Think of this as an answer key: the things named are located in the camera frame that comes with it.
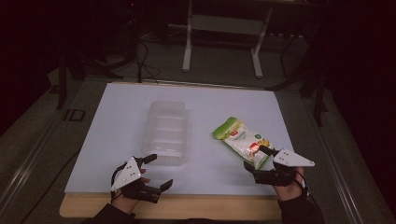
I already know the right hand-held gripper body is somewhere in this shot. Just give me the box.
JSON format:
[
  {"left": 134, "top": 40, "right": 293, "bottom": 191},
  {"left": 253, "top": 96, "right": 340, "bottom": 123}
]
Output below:
[{"left": 253, "top": 147, "right": 316, "bottom": 188}]

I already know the person's right hand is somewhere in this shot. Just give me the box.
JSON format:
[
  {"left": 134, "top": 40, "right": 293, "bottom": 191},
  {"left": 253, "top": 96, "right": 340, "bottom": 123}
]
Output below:
[{"left": 273, "top": 166, "right": 308, "bottom": 202}]

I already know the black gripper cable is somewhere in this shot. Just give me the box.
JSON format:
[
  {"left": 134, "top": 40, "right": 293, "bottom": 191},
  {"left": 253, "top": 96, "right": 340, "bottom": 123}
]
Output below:
[
  {"left": 109, "top": 161, "right": 128, "bottom": 201},
  {"left": 291, "top": 169, "right": 312, "bottom": 198}
]

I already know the clear plastic container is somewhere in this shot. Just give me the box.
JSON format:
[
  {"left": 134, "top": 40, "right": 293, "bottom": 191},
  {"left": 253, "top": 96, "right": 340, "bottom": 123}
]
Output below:
[{"left": 141, "top": 100, "right": 190, "bottom": 167}]

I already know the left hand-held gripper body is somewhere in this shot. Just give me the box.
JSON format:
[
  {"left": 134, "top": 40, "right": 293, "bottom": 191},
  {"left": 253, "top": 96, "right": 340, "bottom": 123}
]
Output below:
[{"left": 109, "top": 156, "right": 163, "bottom": 204}]

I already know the white metal stand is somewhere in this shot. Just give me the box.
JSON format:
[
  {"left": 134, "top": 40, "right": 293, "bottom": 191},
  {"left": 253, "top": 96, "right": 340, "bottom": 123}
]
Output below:
[{"left": 181, "top": 0, "right": 275, "bottom": 79}]

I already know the black floor cable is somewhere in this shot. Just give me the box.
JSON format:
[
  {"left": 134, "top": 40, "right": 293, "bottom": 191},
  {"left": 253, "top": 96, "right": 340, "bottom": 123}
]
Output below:
[{"left": 135, "top": 39, "right": 161, "bottom": 84}]

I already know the green and white snack packet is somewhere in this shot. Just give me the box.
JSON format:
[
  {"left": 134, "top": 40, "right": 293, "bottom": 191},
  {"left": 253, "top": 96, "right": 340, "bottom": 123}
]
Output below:
[{"left": 212, "top": 116, "right": 276, "bottom": 171}]

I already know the small black floor bracket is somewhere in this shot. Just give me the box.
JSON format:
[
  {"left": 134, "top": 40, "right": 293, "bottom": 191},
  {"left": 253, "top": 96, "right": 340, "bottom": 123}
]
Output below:
[{"left": 63, "top": 108, "right": 87, "bottom": 122}]

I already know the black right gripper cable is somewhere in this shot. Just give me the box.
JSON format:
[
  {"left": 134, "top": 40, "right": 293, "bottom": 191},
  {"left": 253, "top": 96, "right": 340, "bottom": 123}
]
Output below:
[{"left": 291, "top": 169, "right": 312, "bottom": 198}]

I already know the white table mat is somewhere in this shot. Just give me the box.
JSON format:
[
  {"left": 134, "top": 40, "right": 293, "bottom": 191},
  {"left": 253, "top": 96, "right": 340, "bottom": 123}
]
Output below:
[{"left": 64, "top": 82, "right": 295, "bottom": 197}]

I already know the person's left hand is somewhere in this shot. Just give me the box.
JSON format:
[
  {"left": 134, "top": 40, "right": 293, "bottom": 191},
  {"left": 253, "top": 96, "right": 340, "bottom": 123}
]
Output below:
[{"left": 111, "top": 168, "right": 151, "bottom": 216}]

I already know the black metal stand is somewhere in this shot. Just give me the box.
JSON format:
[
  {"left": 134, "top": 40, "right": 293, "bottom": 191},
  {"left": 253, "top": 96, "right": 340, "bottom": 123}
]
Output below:
[
  {"left": 55, "top": 46, "right": 125, "bottom": 110},
  {"left": 265, "top": 27, "right": 331, "bottom": 128}
]

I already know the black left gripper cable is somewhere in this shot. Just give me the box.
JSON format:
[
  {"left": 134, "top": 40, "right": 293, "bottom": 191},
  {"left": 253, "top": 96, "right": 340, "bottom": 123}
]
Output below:
[{"left": 109, "top": 161, "right": 128, "bottom": 201}]

